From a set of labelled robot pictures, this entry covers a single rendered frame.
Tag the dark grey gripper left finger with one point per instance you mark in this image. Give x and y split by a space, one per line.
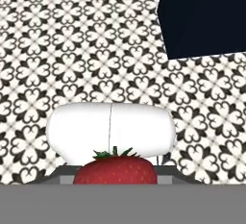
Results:
65 171

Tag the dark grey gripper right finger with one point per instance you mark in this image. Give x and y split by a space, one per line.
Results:
165 171

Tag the white rounded object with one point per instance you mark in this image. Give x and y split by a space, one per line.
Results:
96 128

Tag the red strawberry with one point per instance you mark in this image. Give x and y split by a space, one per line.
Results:
116 170

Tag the dark navy cabinet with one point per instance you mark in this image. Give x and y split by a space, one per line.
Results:
205 13

